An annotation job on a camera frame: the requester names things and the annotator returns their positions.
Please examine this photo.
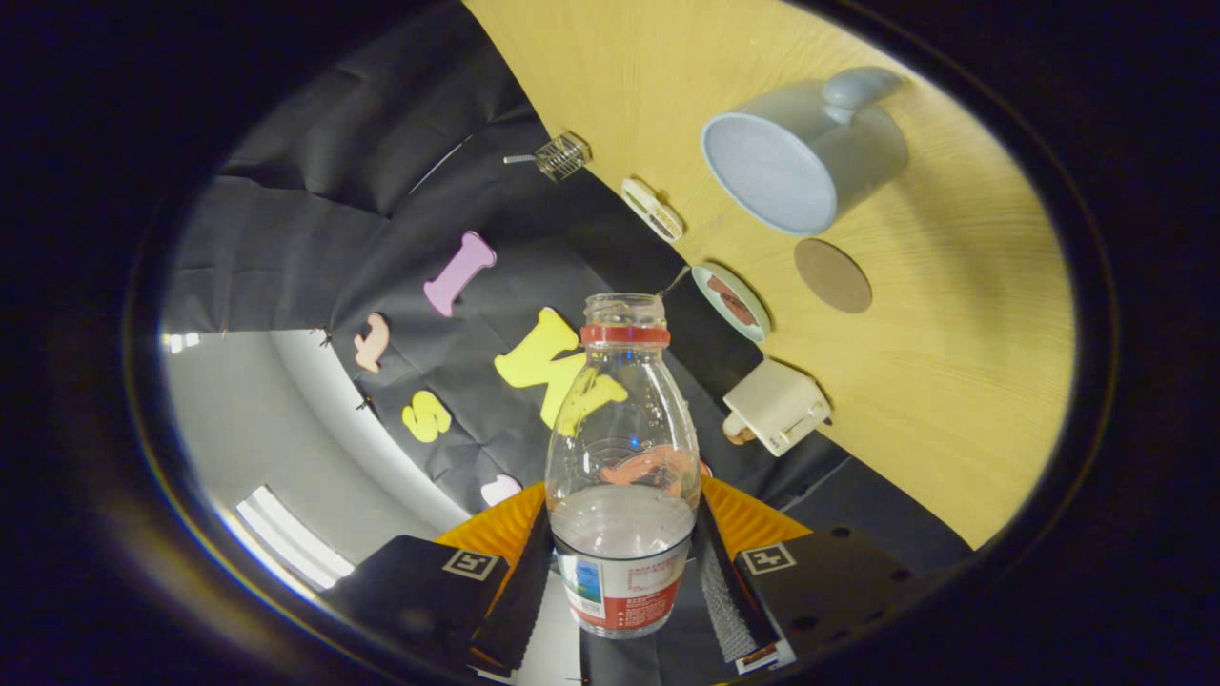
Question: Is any pale green plate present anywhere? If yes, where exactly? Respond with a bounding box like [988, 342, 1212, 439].
[691, 263, 771, 344]

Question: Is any wire mesh holder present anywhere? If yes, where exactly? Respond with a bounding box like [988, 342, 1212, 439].
[534, 132, 592, 183]

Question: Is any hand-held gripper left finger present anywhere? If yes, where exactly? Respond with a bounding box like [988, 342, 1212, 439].
[319, 481, 556, 679]

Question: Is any wooden table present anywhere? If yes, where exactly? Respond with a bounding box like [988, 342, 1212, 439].
[462, 0, 1076, 551]

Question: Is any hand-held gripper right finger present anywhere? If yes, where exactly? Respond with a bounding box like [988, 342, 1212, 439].
[693, 474, 940, 676]

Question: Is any pale blue cup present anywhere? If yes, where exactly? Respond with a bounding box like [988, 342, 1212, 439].
[701, 66, 909, 238]

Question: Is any clear plastic juice bottle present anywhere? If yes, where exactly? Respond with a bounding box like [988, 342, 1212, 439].
[544, 293, 703, 640]

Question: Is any brown round coaster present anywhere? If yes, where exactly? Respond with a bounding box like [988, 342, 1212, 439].
[794, 237, 873, 314]

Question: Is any white toaster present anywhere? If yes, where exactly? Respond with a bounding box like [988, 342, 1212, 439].
[722, 358, 832, 458]

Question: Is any large ceiling light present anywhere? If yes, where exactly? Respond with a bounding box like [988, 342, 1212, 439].
[235, 486, 356, 592]

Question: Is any white divided bean dish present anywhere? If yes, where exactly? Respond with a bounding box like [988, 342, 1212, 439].
[621, 178, 685, 244]

